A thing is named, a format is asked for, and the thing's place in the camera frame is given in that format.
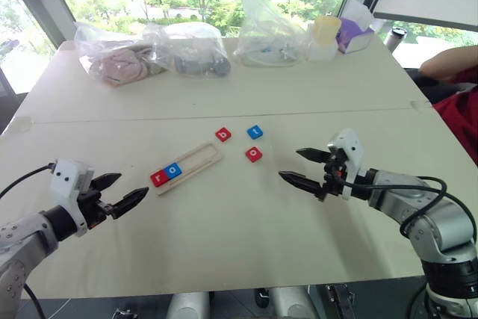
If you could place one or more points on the black chair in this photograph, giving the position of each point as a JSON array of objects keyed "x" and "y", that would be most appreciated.
[{"x": 433, "y": 89}]

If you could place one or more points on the plastic bag with pink items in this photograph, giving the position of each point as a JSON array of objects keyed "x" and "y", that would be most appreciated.
[{"x": 115, "y": 65}]

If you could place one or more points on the blue letter tile o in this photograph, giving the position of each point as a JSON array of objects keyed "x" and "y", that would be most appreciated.
[{"x": 173, "y": 170}]

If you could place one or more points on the blue letter tile t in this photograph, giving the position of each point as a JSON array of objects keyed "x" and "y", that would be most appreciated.
[{"x": 255, "y": 132}]

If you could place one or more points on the plastic bag with grey items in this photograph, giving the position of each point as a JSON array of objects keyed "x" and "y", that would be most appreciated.
[{"x": 198, "y": 61}]

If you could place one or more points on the red letter tile b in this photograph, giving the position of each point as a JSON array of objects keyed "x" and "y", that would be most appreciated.
[{"x": 223, "y": 134}]

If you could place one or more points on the wooden letter tray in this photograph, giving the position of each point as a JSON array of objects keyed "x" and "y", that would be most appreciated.
[{"x": 214, "y": 154}]

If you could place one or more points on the silver rounded robot leg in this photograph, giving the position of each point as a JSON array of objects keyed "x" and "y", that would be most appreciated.
[
  {"x": 186, "y": 306},
  {"x": 291, "y": 304}
]

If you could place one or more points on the yellow translucent plastic cup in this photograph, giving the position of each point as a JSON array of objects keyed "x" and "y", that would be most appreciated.
[{"x": 325, "y": 33}]

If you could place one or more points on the small black clip part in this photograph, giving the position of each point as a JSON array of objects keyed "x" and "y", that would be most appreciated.
[{"x": 262, "y": 296}]

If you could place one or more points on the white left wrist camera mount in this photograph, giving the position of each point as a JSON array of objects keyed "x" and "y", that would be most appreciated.
[{"x": 67, "y": 181}]

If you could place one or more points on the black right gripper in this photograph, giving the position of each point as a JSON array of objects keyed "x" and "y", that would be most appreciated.
[{"x": 334, "y": 181}]

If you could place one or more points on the silver tumbler with black lid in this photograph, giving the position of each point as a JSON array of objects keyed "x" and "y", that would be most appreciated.
[{"x": 396, "y": 39}]

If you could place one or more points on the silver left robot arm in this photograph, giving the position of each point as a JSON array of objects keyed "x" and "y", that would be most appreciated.
[{"x": 26, "y": 235}]

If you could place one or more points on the purple and white box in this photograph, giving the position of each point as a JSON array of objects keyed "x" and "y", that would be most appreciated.
[{"x": 354, "y": 37}]

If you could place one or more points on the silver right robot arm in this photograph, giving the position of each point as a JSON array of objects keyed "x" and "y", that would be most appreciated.
[{"x": 433, "y": 222}]

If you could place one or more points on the person's bare forearm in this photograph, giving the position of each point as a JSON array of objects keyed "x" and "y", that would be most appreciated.
[{"x": 448, "y": 61}]

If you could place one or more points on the red letter tile r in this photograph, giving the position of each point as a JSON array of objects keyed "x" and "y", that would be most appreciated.
[{"x": 158, "y": 178}]

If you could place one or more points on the black metal bracket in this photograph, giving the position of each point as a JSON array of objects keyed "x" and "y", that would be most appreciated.
[{"x": 338, "y": 300}]

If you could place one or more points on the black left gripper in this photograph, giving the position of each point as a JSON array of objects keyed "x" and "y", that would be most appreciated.
[{"x": 91, "y": 205}]

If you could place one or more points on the person in red shirt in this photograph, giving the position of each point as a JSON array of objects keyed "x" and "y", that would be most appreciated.
[{"x": 461, "y": 117}]

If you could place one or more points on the red letter tile o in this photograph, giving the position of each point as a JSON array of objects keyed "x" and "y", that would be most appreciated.
[{"x": 254, "y": 154}]

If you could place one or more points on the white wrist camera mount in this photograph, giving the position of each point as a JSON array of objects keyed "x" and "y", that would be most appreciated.
[
  {"x": 351, "y": 147},
  {"x": 67, "y": 181}
]

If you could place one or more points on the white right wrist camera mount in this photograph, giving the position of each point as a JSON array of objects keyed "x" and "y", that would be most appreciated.
[{"x": 351, "y": 147}]

